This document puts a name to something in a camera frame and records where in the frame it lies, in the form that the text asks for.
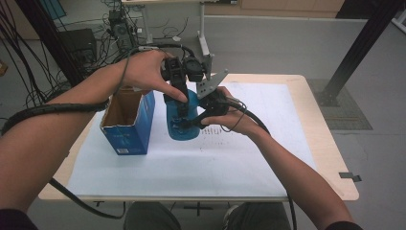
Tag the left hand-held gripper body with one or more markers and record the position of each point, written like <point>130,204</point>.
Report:
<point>193,68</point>

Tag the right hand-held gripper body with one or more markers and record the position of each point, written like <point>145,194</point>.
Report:
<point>215,102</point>

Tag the blue detergent bottle white cap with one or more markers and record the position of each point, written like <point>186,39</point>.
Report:
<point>183,134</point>

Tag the blue cardboard box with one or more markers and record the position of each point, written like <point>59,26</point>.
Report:
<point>134,134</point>

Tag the person's right hand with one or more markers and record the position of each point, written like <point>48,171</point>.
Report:
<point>237,119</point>

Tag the person's left hand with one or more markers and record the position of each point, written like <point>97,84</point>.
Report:
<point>143,70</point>

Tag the white sheet mat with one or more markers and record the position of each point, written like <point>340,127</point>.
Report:
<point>207,169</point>

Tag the black computer tower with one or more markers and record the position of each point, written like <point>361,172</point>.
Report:
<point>123,32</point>

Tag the light wooden table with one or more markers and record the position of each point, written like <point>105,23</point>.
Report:
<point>316,127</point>

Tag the person's dark trouser leg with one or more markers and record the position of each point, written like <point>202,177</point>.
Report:
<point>150,218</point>
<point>258,217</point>

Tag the wooden cabinet base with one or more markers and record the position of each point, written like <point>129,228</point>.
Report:
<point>287,8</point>

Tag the black square case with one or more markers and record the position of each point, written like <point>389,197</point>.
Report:
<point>78,44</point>

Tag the dark grid floor mat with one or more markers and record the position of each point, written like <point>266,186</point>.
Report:
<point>348,115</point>

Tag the blue board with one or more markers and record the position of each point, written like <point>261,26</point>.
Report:
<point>54,8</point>

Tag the black tape strip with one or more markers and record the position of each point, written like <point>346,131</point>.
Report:
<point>349,176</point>

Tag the white metal desk frame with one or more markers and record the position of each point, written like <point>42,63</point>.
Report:
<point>202,38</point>

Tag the black metal frame post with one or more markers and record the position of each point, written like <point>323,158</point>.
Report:
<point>48,38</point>
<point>364,41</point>

